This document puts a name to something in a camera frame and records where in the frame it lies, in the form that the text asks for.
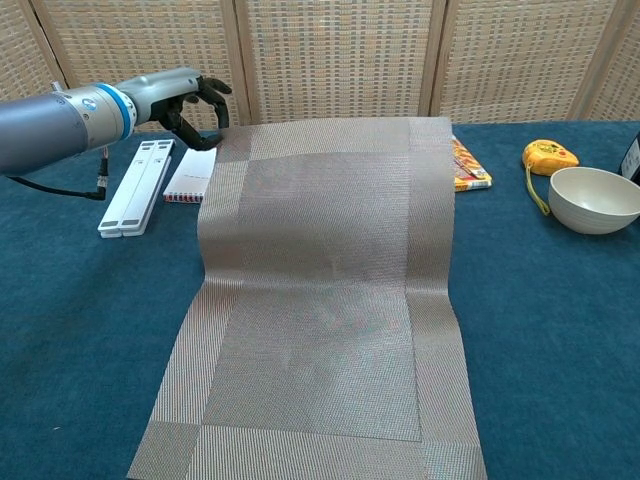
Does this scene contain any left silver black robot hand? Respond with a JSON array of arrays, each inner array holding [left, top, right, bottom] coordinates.
[[130, 67, 234, 153]]

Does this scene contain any gray woven placemat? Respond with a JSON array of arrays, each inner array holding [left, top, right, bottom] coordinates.
[[125, 116, 489, 480]]

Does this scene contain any white bowl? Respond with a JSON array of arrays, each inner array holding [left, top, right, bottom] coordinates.
[[547, 166, 640, 235]]

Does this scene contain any white red spiral notebook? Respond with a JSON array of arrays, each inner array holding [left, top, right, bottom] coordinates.
[[163, 147, 219, 204]]

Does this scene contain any white folding stand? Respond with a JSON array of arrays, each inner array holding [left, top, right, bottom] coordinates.
[[97, 139, 176, 239]]

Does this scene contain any woven bamboo folding screen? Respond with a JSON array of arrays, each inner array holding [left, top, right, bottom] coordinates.
[[0, 0, 640, 136]]

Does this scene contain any blue felt table cover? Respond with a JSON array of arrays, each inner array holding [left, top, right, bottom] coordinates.
[[0, 118, 640, 480]]

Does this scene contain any yellow snack box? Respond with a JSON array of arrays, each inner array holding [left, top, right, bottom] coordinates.
[[451, 133, 493, 194]]

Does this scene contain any yellow tape measure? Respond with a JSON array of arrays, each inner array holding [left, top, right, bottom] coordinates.
[[521, 140, 580, 217]]

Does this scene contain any black cardboard box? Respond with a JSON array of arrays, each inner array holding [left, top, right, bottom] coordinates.
[[619, 132, 640, 186]]

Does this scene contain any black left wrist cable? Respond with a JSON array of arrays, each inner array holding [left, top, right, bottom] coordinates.
[[7, 144, 111, 201]]

